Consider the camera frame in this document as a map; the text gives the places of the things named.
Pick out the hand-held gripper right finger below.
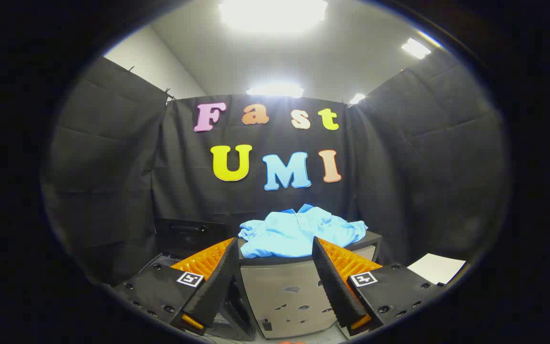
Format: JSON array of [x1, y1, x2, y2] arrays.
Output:
[[312, 236, 446, 336]]

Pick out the light blue polo shirt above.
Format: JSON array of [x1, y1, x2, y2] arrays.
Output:
[[238, 204, 369, 259]]

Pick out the white paper sheet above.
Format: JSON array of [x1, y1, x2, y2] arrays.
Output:
[[406, 253, 467, 286]]

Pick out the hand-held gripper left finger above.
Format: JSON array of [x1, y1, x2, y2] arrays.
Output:
[[113, 237, 240, 333]]

